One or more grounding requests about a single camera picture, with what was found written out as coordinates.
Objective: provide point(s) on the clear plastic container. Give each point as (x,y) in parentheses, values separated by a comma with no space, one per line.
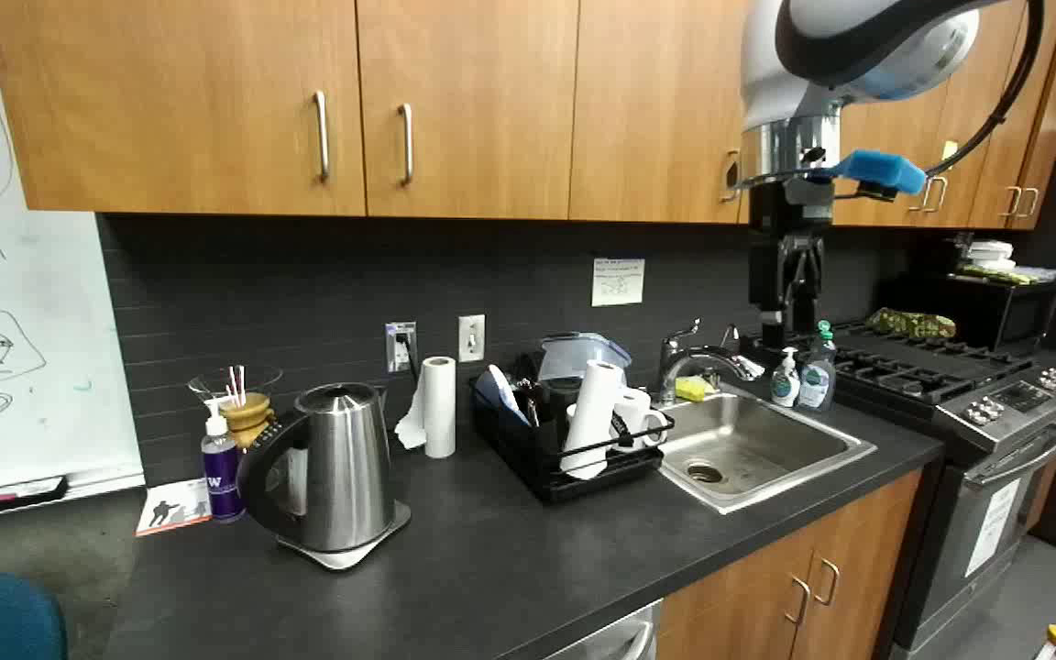
(576,352)

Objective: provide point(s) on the dish soap bottle green cap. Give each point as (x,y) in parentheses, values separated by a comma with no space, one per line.
(814,378)

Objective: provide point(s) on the white dishes stack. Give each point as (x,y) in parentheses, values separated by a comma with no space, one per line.
(988,256)

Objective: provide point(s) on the whiteboard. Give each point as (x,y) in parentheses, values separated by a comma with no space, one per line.
(39,244)

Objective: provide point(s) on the green patterned oven mitt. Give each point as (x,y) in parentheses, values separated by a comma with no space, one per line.
(909,324)

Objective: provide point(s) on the black toaster oven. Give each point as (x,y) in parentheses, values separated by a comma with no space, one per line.
(991,317)

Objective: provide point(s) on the chrome faucet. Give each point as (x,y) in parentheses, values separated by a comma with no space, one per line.
(691,359)

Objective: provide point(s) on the white paper towel roll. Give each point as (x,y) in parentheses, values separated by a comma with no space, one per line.
(438,407)

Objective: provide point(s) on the wooden cabinet door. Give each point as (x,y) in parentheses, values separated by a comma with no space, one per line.
(1018,159)
(161,98)
(733,612)
(864,552)
(493,98)
(872,214)
(973,205)
(659,98)

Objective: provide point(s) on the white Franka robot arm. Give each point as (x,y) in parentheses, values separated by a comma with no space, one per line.
(796,76)

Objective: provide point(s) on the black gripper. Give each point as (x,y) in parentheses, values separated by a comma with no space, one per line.
(787,220)

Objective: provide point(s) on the plain wall outlet plate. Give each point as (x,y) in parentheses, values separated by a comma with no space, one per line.
(472,338)

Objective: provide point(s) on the wooden upper cabinet door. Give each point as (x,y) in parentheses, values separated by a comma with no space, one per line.
(1018,159)
(493,98)
(872,214)
(659,98)
(161,98)
(973,205)

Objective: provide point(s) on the yellow sponge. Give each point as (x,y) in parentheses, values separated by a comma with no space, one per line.
(696,392)

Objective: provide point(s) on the stainless gas stove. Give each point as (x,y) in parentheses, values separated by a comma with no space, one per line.
(979,488)

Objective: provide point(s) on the stainless steel sink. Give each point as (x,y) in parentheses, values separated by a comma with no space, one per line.
(753,444)

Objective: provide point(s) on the wooden lower cabinet door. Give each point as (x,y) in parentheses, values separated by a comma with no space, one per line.
(733,612)
(864,552)

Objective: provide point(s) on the stainless steel dishwasher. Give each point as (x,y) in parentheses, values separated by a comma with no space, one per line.
(612,640)

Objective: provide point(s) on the stainless steel electric kettle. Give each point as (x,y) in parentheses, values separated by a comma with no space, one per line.
(337,470)

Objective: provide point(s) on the purple pump bottle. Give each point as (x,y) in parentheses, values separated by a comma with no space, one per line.
(220,470)

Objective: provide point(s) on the silver wall outlet plate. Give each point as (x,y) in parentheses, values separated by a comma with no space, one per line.
(400,346)

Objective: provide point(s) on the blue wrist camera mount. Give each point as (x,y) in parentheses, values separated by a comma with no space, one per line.
(880,170)

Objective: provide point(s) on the yellow sticky note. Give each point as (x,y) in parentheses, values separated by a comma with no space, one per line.
(949,153)

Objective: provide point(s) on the clear glass with straws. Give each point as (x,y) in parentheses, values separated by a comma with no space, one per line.
(236,383)

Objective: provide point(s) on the clear pump soap dispenser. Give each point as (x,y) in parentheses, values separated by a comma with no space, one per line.
(787,388)

